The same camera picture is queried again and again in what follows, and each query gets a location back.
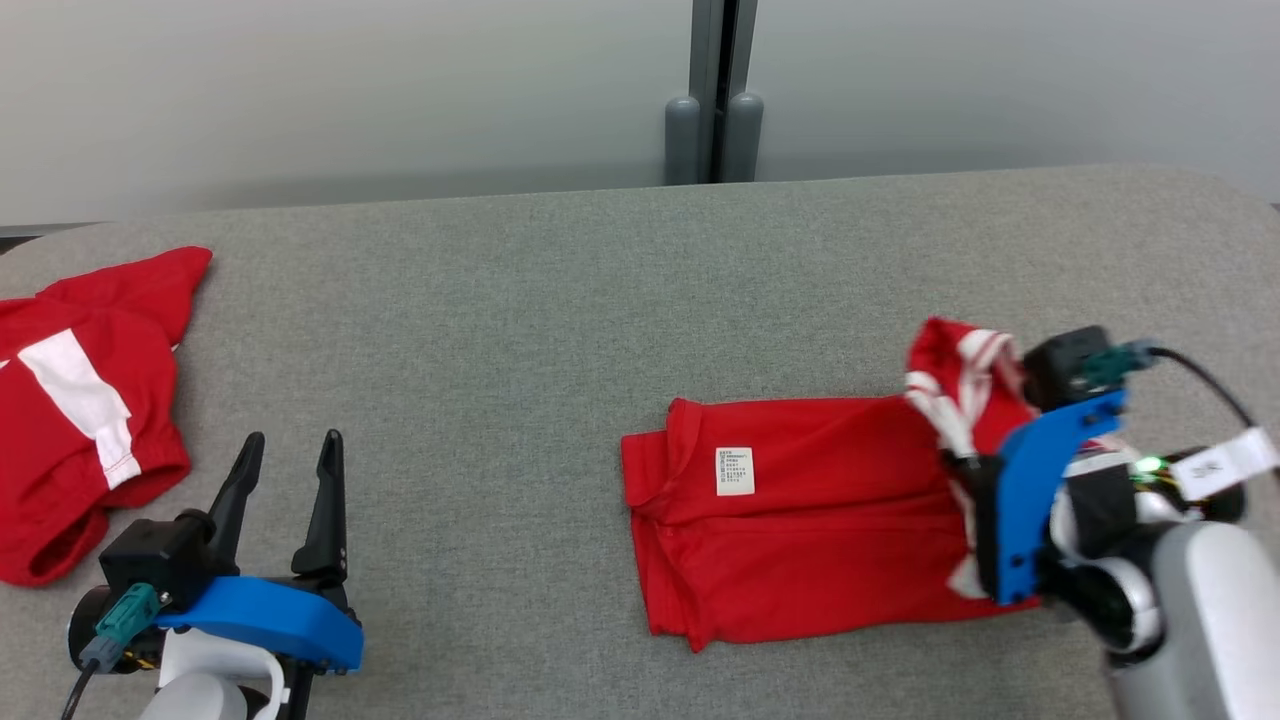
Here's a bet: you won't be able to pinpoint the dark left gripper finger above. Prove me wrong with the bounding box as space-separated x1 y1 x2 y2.
292 430 348 587
207 432 266 572

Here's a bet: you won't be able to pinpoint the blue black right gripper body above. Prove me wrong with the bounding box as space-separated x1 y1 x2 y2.
958 390 1128 607

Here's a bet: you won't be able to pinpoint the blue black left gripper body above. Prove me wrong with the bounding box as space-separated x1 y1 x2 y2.
155 575 364 720

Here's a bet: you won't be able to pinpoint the red white trimmed jersey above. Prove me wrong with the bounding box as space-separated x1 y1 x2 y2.
620 317 1046 653

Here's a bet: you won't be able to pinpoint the red shorts with white stripe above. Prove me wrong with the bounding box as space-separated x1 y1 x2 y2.
0 247 213 587

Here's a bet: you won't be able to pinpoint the left teal plug black cable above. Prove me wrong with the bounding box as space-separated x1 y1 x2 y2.
60 583 162 720

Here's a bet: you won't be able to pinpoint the teal plug black cable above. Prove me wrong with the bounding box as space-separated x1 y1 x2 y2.
1080 340 1257 433
60 583 162 720

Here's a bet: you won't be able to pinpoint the right teal plug black cable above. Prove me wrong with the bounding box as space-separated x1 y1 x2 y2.
1080 340 1257 433

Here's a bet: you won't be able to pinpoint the white cable label tag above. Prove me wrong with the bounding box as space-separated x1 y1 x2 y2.
1170 428 1280 502

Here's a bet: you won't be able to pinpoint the grey rounded partition post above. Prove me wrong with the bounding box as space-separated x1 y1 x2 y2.
665 95 703 186
722 92 764 184

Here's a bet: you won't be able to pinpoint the dark partition frame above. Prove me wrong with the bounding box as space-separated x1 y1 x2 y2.
690 0 758 184

